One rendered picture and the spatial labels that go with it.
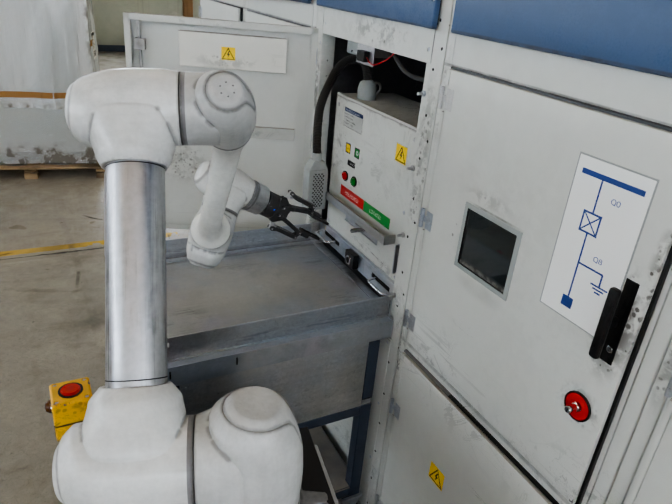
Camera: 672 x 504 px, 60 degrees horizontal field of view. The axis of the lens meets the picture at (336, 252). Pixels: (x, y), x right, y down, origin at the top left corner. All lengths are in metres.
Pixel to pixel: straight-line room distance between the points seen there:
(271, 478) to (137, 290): 0.37
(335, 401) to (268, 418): 0.87
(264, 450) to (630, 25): 0.87
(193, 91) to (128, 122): 0.12
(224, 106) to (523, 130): 0.57
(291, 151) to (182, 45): 0.50
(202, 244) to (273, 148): 0.68
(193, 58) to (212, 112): 1.03
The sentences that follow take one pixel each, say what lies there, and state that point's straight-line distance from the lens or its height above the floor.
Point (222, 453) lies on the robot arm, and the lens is 0.98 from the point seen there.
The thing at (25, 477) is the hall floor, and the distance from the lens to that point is 2.53.
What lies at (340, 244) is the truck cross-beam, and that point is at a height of 0.90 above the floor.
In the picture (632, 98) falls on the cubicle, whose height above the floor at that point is 1.61.
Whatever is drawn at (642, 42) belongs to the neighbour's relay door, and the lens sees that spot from 1.05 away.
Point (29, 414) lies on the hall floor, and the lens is 2.79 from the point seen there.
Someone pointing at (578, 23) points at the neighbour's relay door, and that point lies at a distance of 1.14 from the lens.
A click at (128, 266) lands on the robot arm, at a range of 1.01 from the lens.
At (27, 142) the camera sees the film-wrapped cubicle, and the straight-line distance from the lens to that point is 5.47.
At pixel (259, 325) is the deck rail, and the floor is 0.90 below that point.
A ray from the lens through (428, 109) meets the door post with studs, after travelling 1.48.
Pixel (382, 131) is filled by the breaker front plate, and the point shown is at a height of 1.34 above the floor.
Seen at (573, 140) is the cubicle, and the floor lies 1.52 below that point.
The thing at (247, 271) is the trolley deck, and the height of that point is 0.85.
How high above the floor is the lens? 1.75
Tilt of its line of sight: 26 degrees down
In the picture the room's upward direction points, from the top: 5 degrees clockwise
